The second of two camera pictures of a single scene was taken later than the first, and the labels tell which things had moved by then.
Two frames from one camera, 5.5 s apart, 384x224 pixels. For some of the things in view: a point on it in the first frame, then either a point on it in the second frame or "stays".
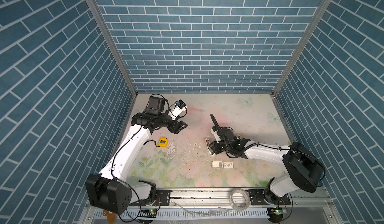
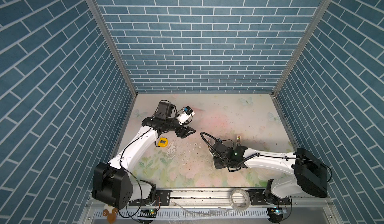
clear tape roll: [246, 194] stays
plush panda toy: [111, 217] stays
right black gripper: [214, 149] → [216, 166]
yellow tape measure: [163, 142] stays
